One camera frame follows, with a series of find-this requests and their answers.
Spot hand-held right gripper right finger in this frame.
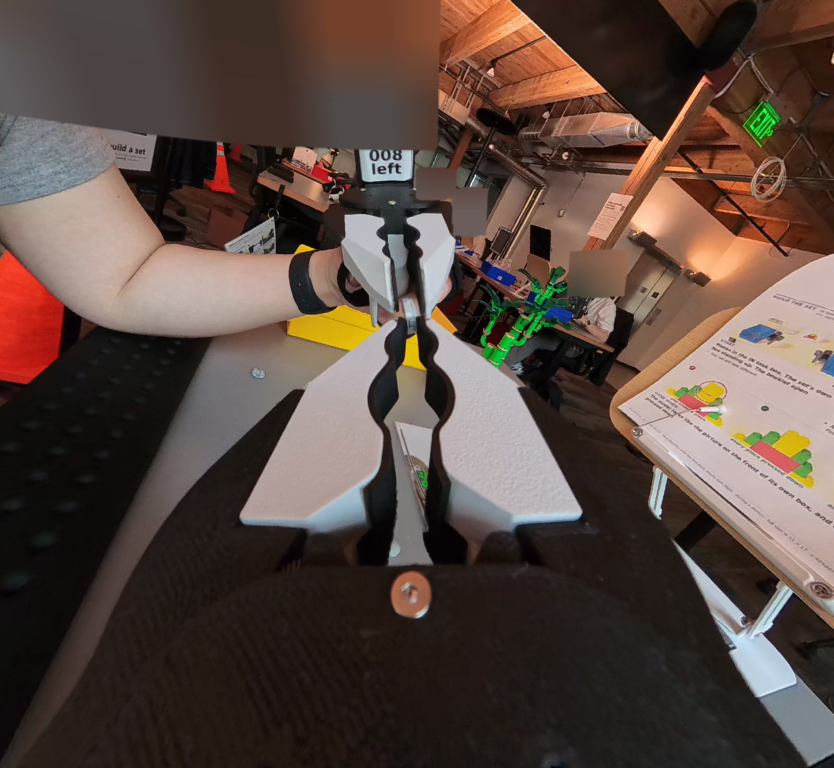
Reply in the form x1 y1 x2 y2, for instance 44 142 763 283
417 318 584 566

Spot silver air duct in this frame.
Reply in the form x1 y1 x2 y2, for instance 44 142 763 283
518 111 652 150

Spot instruction sheet on clipboard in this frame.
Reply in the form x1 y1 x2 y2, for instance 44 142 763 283
609 253 834 629

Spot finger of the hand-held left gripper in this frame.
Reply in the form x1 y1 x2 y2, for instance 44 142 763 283
409 215 456 321
340 214 410 329

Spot printed task sheet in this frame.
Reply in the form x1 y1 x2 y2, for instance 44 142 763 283
619 256 834 593

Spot person's left hand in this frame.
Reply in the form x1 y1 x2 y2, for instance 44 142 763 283
309 247 460 327

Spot orange traffic cone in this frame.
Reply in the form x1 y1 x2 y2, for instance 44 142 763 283
203 142 237 195

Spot white lego instruction booklet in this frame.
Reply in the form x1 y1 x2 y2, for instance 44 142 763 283
394 421 434 531

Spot black perforated pad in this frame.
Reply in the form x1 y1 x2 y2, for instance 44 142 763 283
0 325 212 736

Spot person's left forearm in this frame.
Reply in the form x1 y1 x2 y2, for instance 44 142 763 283
0 165 297 339

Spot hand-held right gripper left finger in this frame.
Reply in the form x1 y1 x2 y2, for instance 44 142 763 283
239 321 408 566

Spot long wooden desk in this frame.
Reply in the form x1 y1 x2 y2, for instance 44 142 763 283
456 250 616 352

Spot green lego bamboo model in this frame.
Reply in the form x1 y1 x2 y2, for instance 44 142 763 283
479 266 574 368

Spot orange barrier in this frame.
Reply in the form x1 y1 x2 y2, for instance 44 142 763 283
0 250 66 386

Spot black wrist watch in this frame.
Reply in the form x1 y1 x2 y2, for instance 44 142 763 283
288 250 340 316

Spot white cable coil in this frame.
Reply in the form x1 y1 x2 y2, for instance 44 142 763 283
749 156 789 202

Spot green exit sign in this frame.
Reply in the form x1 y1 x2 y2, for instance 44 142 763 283
743 99 783 149

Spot yellow plastic bin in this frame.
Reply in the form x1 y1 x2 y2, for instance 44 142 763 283
287 245 457 370

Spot light wooden desk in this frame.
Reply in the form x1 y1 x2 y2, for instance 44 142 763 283
257 159 346 215

